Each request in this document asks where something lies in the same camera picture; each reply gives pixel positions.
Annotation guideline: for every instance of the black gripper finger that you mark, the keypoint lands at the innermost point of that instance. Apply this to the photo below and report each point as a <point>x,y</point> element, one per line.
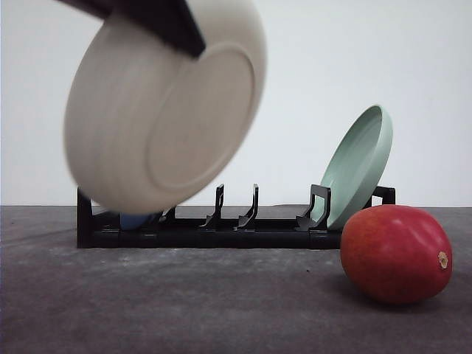
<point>168,19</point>

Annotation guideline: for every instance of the red pomegranate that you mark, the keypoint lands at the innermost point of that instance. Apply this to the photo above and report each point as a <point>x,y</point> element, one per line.
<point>396,254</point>

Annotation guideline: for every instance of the white plate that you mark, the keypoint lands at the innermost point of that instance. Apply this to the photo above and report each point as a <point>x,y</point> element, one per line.
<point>147,124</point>

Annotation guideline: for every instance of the blue plate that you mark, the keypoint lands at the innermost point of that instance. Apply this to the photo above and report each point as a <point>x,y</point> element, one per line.
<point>130,220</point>

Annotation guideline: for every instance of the black dish rack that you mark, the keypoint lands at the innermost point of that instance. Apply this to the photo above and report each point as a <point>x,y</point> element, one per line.
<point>165,230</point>

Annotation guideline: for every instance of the green plate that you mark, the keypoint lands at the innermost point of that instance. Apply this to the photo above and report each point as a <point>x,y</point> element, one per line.
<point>355,166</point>

